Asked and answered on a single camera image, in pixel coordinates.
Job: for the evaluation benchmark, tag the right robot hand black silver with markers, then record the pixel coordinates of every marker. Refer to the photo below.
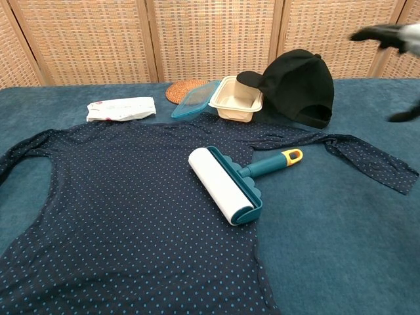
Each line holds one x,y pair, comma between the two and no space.
390,36

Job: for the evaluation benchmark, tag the teal lint roller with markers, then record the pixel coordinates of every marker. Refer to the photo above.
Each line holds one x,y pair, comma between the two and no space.
216,180

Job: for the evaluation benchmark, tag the black baseball cap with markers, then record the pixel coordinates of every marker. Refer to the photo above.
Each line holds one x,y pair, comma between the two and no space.
295,85

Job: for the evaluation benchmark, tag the beige plastic food container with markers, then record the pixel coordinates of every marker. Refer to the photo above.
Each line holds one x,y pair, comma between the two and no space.
234,110

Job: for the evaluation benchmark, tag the woven wooden folding screen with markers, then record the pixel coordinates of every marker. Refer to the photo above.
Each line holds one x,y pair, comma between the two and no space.
213,39

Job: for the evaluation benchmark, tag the teal-rimmed clear container lid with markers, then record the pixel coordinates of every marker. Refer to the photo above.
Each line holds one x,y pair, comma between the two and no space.
192,101

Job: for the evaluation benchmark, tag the round woven rattan coaster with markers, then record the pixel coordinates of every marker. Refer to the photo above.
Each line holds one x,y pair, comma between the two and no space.
177,90

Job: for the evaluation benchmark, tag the teal plush table cover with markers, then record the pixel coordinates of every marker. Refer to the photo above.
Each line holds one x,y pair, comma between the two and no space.
328,262

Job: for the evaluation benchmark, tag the white tissue pack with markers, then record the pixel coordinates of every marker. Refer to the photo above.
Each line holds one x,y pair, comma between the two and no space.
121,108

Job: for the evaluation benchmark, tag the navy polka dot shirt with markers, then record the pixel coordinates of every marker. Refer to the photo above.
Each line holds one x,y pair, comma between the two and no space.
115,213

